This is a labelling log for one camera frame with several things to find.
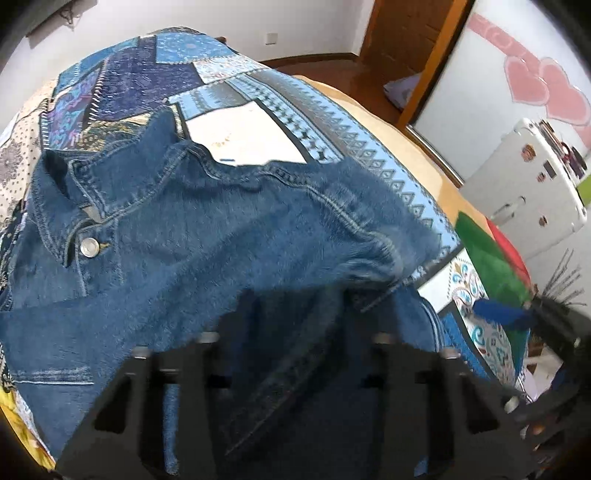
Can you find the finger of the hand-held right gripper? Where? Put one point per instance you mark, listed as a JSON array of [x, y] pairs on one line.
[[499, 314]]

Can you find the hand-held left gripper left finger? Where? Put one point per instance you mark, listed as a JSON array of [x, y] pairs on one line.
[[203, 369]]

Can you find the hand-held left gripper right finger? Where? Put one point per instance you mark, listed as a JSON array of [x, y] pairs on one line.
[[398, 369]]

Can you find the blue denim jacket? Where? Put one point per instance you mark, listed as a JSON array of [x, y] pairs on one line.
[[194, 249]]

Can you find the green cloth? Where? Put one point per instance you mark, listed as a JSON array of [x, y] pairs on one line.
[[489, 265]]

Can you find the bundle of thin dark sticks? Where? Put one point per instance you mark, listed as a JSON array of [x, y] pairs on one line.
[[561, 277]]

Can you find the red cloth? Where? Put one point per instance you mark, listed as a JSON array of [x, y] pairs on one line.
[[510, 251]]

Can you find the white refrigerator with stickers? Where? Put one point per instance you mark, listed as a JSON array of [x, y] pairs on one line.
[[521, 184]]

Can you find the small dark ornaments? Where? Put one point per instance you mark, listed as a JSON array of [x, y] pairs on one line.
[[563, 147]]

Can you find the tan bed sheet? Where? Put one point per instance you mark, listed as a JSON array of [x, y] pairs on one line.
[[415, 152]]

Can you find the white wardrobe door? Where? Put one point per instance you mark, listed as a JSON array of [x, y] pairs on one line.
[[475, 106]]

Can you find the pink heart decal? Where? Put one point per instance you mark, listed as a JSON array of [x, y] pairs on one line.
[[531, 83]]

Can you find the purple cloth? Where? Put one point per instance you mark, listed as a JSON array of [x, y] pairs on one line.
[[402, 90]]

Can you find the brown wooden door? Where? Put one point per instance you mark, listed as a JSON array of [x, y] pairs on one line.
[[401, 37]]

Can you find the blue patchwork blanket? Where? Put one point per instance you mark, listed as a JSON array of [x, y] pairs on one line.
[[152, 74]]

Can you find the white wall socket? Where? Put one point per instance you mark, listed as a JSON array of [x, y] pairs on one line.
[[271, 37]]

